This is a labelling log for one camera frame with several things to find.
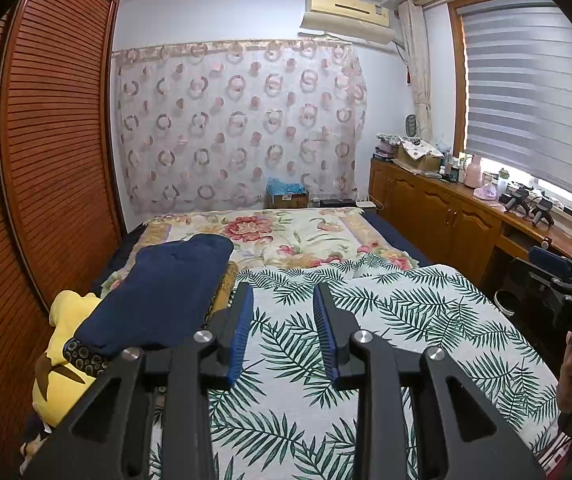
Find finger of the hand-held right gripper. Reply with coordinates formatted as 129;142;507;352
528;246;572;292
508;257;572;312

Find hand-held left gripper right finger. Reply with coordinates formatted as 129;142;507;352
312;282;546;480

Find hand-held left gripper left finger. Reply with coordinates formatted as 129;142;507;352
21;282;255;480

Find navy blue printed t-shirt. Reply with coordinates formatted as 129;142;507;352
75;234;235;357

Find round metal bin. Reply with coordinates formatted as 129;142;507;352
496;289;522;319

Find spare black hand-held gripper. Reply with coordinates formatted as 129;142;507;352
528;197;554;226
500;187;532;211

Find palm leaf blanket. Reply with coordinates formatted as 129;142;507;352
148;255;561;480

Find navy bed sheet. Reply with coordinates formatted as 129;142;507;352
91;212;434;292

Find long wooden cabinet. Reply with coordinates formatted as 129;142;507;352
368;157;572;322

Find pink bottle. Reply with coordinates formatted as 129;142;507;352
466;155;484;189

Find red white striped cloth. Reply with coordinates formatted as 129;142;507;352
536;430;572;477

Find cluster of small bottles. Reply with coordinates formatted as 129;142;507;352
440;150;467;181

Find cardboard box with blue bags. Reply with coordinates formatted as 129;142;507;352
266;177;311;210

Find black circle-patterned folded garment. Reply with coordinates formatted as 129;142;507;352
63;337;115;377

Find open cardboard box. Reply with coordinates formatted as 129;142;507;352
397;140;444;171

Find grey striped window blind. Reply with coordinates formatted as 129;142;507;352
458;0;572;209

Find yellow plush toy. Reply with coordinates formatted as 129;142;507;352
33;290;113;429

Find patterned cloth pile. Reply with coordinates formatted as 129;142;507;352
376;132;407;159

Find sheer circle-patterned curtain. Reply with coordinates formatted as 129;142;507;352
111;39;369;216

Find pastel floral cloth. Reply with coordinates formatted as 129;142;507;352
21;440;48;472

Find beige window curtain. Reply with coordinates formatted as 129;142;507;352
398;0;434;144

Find wooden louvered wardrobe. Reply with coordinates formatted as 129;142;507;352
0;0;128;463

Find cream wall air conditioner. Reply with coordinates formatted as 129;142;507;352
300;0;397;44

